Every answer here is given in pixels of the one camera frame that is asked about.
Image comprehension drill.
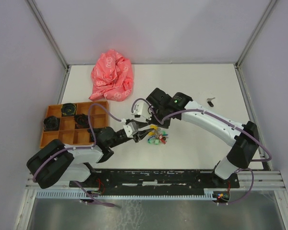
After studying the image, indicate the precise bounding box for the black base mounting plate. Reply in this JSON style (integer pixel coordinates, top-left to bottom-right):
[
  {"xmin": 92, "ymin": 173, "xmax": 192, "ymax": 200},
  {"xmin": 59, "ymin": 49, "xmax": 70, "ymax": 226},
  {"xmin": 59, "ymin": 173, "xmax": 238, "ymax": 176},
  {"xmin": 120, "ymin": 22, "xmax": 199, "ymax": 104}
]
[{"xmin": 80, "ymin": 169, "xmax": 240, "ymax": 196}]

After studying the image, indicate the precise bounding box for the white slotted cable duct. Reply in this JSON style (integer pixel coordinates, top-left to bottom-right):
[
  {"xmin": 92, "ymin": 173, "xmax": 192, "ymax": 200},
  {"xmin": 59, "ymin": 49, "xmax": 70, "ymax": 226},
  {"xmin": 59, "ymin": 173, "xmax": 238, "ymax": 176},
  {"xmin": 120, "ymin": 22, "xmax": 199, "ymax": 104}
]
[{"xmin": 35, "ymin": 188, "xmax": 219, "ymax": 199}]

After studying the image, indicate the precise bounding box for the black rosette top tray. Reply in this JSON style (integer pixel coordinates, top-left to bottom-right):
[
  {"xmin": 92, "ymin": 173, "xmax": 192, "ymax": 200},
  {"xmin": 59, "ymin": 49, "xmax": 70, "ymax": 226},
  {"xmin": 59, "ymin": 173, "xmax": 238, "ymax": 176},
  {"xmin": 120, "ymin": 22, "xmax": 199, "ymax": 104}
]
[{"xmin": 61, "ymin": 103, "xmax": 77, "ymax": 117}]

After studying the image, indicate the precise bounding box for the keyring bunch with colourful tags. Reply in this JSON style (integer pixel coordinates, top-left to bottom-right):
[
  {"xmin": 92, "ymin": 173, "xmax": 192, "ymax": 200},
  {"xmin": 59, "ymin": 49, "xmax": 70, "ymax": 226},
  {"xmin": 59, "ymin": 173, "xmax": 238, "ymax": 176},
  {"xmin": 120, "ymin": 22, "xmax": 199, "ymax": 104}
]
[{"xmin": 147, "ymin": 125, "xmax": 169, "ymax": 145}]

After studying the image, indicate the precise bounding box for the black rosette left tray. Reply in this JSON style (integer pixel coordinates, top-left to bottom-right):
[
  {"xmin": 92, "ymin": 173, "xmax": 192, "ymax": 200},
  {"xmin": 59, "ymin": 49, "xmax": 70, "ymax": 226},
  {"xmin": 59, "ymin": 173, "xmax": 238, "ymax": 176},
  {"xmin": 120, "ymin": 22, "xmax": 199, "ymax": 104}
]
[{"xmin": 43, "ymin": 116, "xmax": 60, "ymax": 131}]

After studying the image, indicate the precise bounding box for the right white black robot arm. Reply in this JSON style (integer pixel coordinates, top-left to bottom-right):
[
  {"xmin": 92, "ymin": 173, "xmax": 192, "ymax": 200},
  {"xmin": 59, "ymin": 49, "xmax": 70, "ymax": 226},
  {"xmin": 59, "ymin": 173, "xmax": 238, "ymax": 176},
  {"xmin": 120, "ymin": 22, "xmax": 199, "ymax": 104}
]
[{"xmin": 146, "ymin": 88, "xmax": 259, "ymax": 187}]

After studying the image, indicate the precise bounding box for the left aluminium frame post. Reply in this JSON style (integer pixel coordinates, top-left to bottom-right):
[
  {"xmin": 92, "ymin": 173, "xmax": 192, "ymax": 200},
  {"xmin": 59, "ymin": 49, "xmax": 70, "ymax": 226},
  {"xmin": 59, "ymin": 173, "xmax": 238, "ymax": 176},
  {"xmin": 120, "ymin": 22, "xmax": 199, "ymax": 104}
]
[{"xmin": 26, "ymin": 0, "xmax": 70, "ymax": 70}]

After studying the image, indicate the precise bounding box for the wooden compartment tray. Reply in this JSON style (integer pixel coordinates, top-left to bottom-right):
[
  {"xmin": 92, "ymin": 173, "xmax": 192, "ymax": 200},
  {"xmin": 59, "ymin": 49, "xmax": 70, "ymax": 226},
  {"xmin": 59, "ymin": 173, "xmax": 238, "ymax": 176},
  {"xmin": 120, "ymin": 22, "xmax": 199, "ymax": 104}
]
[{"xmin": 40, "ymin": 102, "xmax": 109, "ymax": 148}]

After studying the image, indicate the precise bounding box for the black rosette middle tray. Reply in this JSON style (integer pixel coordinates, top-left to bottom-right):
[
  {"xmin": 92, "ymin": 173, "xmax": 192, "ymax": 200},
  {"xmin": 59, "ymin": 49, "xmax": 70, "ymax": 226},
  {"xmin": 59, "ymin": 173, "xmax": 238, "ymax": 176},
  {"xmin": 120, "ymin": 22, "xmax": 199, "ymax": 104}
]
[{"xmin": 74, "ymin": 114, "xmax": 89, "ymax": 129}]

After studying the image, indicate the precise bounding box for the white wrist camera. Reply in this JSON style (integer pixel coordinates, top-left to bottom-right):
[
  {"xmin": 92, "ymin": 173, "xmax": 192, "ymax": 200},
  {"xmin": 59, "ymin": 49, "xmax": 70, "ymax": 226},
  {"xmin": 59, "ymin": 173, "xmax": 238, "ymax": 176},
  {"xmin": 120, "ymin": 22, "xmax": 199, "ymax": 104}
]
[
  {"xmin": 131, "ymin": 100, "xmax": 152, "ymax": 120},
  {"xmin": 123, "ymin": 119, "xmax": 138, "ymax": 138}
]

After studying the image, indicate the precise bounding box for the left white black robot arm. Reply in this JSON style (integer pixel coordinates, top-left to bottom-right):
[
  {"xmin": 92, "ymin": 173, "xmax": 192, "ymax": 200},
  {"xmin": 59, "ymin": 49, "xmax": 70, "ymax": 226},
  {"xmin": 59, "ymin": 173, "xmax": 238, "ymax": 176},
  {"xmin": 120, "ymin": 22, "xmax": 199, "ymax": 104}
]
[{"xmin": 26, "ymin": 120, "xmax": 152, "ymax": 189}]

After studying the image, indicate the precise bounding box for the right aluminium frame post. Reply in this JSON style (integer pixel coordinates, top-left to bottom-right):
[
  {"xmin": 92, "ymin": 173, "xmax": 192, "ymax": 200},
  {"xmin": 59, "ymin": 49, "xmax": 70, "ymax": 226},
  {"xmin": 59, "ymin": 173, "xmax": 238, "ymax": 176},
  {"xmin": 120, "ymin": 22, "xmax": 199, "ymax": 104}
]
[{"xmin": 235, "ymin": 0, "xmax": 279, "ymax": 67}]

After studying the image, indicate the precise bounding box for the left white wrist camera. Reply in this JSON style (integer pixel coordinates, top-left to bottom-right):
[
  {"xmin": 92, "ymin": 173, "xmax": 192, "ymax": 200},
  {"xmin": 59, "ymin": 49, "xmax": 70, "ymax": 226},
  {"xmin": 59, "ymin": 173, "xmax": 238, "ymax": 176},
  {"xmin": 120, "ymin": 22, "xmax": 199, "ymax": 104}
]
[{"xmin": 123, "ymin": 119, "xmax": 138, "ymax": 138}]

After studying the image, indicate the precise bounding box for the aluminium frame post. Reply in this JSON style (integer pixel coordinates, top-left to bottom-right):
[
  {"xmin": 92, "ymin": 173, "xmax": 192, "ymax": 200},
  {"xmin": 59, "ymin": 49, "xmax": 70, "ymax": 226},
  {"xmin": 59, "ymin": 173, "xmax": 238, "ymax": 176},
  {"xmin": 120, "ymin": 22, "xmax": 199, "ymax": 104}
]
[
  {"xmin": 26, "ymin": 0, "xmax": 70, "ymax": 70},
  {"xmin": 235, "ymin": 0, "xmax": 279, "ymax": 67}
]

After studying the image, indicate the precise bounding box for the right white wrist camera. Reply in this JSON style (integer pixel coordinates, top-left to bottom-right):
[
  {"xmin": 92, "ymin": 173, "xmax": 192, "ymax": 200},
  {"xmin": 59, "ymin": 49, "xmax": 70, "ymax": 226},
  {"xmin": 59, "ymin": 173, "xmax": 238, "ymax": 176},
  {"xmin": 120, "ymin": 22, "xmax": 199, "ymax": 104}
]
[{"xmin": 131, "ymin": 100, "xmax": 152, "ymax": 120}]

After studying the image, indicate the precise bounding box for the key with black fob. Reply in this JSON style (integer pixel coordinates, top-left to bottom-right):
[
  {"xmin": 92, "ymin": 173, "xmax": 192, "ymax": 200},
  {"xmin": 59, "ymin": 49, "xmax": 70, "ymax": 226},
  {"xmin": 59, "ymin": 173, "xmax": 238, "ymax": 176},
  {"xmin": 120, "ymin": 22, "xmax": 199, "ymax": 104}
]
[{"xmin": 206, "ymin": 97, "xmax": 215, "ymax": 107}]

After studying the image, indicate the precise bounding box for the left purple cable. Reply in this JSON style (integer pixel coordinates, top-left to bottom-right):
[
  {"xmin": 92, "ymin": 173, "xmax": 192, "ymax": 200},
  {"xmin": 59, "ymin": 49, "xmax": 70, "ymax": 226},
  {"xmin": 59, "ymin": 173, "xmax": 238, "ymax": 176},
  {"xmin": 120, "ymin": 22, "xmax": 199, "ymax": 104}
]
[{"xmin": 32, "ymin": 103, "xmax": 128, "ymax": 207}]

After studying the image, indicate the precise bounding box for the crumpled pink cloth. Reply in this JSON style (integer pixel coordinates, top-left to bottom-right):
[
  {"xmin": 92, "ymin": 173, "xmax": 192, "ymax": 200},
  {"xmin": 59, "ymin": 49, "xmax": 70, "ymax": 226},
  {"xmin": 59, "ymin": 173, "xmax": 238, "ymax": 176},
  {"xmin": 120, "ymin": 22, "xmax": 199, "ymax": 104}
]
[{"xmin": 89, "ymin": 49, "xmax": 134, "ymax": 102}]

